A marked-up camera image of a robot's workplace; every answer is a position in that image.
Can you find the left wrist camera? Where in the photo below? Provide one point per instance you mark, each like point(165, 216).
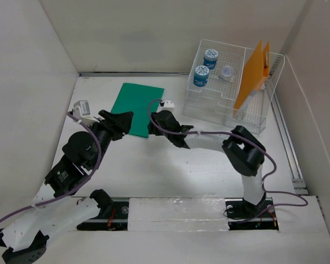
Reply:
point(81, 113)

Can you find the blue tape roll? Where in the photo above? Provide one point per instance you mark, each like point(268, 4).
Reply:
point(210, 58)
point(201, 74)

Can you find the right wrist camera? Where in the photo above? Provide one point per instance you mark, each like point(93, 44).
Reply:
point(167, 105)

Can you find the white wire rack organizer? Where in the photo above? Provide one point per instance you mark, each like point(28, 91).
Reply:
point(215, 102)

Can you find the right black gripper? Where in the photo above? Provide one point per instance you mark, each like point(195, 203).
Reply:
point(152, 130)

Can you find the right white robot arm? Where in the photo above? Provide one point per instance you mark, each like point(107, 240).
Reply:
point(240, 147)

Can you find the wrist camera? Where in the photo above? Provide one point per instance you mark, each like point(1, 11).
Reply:
point(167, 105)
point(81, 113)

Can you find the orange notebook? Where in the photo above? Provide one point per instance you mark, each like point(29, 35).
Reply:
point(255, 73)

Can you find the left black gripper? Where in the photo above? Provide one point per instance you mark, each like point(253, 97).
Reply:
point(122, 121)

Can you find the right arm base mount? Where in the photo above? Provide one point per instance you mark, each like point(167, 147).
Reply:
point(242, 215)

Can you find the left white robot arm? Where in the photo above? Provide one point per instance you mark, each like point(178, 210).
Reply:
point(27, 238)

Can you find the green notebook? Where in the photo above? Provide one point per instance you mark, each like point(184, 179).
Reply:
point(136, 98)

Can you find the small clear tape roll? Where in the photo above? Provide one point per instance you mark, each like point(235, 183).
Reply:
point(226, 73)

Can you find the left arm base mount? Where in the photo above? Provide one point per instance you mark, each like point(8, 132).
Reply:
point(115, 220)

